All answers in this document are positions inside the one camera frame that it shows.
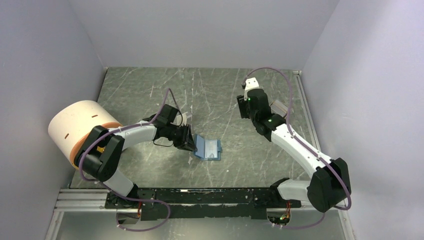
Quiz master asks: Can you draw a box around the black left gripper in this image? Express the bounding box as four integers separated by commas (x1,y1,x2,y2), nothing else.
165,123,198,153

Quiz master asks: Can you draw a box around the blue card holder wallet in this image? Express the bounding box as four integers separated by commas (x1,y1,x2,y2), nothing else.
193,134,222,161

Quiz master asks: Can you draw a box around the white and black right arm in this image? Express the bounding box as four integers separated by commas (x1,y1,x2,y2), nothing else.
236,88,352,213

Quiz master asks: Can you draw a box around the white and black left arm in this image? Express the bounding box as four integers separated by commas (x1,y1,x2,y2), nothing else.
72,104,197,208

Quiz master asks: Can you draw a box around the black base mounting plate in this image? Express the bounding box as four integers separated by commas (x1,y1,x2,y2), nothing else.
104,187,302,221

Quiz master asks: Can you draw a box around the white and orange cylinder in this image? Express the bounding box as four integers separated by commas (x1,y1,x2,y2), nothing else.
47,100,122,169

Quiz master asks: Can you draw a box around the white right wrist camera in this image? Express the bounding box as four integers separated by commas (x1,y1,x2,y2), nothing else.
244,77,260,91

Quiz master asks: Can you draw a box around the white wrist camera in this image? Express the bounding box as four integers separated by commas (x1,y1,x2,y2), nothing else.
179,112,192,125
244,77,260,91

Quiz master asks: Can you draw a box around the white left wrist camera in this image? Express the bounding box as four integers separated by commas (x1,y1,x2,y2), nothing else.
179,112,192,125

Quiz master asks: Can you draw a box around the aluminium rail frame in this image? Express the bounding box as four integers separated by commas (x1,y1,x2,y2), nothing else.
45,189,138,240

